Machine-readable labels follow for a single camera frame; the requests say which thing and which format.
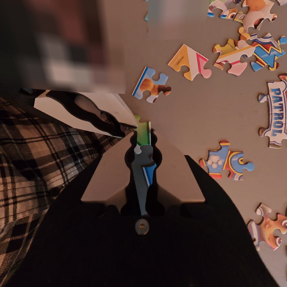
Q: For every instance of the blue yellow zigzag puzzle piece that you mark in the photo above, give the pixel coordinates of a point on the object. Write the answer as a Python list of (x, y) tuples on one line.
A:
[(269, 56)]

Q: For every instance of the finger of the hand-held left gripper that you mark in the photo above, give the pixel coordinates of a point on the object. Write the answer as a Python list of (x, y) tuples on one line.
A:
[(56, 112), (116, 105)]

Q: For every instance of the PATROL logo puzzle section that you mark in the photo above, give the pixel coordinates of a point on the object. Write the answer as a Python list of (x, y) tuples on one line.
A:
[(277, 96)]

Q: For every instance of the grey desk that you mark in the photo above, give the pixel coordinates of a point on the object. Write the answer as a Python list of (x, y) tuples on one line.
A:
[(201, 123)]

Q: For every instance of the colourful logo puzzle piece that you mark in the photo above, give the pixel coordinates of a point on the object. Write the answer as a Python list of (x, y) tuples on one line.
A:
[(224, 9)]

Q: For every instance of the white banner logo puzzle piece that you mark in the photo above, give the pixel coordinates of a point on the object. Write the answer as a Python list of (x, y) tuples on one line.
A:
[(275, 130)]

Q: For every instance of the yellow white pink puzzle piece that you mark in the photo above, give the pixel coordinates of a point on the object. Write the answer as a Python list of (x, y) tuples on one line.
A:
[(233, 58)]

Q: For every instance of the white orange brown puzzle piece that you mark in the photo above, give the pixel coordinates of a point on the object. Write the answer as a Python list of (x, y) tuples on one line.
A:
[(257, 15)]

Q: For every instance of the blue paw print puzzle piece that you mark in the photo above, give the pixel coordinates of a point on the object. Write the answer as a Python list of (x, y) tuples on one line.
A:
[(224, 163)]

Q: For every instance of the green white puzzle piece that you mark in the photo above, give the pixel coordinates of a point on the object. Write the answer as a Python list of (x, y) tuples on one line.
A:
[(143, 134)]

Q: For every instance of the yellow pink corner puzzle piece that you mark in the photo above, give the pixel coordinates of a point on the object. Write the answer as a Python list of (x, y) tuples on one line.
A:
[(186, 60)]

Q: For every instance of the plaid clothing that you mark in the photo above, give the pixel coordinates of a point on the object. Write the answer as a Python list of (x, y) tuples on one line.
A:
[(33, 157)]

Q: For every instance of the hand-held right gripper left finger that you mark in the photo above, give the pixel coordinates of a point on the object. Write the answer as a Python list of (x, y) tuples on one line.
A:
[(105, 179)]

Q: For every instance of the blue puzzle piece with dog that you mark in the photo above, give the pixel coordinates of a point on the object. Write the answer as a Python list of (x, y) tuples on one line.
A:
[(148, 87)]

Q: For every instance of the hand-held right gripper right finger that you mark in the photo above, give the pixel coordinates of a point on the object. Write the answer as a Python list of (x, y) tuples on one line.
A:
[(177, 179)]

